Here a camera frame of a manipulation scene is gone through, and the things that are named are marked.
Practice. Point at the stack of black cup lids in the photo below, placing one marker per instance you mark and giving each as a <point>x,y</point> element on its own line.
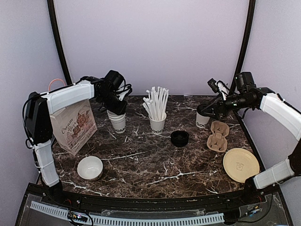
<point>179,138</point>

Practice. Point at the white paper takeout bag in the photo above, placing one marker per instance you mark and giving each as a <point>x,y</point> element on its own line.
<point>71,115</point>

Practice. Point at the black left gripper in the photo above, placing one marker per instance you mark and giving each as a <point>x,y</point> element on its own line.
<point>119,110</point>

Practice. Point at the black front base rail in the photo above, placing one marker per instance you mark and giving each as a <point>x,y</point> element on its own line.
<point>229,203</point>

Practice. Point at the stack of white paper cups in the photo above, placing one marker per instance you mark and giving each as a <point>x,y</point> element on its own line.
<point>118,121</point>

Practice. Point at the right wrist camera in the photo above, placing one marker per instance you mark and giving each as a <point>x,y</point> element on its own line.
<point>219,87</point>

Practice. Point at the white paper coffee cup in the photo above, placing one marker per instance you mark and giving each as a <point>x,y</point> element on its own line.
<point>201,121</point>

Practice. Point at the black coffee cup lid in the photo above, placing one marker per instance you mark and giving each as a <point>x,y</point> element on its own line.
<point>201,107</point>

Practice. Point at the bundle of white wrapped straws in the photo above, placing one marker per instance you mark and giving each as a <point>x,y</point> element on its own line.
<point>155,104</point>

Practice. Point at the brown cardboard cup carrier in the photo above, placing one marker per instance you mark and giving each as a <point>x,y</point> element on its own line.
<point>217,140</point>

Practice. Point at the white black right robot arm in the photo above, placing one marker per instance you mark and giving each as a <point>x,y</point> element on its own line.
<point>274,105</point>

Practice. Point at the black corner frame post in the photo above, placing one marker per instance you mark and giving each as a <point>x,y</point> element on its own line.
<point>58,43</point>

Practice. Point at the cream yellow plate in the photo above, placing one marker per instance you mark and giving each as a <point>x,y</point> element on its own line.
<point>240,164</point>

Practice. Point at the white slotted cable duct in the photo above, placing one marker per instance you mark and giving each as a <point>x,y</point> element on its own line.
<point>128,218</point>

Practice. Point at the white ceramic bowl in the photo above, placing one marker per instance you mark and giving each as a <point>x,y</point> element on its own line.
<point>90,168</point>

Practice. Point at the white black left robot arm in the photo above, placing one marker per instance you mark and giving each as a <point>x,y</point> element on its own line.
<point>38,127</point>

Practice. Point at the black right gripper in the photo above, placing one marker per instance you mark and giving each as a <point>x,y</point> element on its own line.
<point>220,103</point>

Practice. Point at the black right frame post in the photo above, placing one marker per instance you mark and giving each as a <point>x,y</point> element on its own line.
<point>244,45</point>

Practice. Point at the white cup holding straws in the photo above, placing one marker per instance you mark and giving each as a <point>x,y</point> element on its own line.
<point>157,127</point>

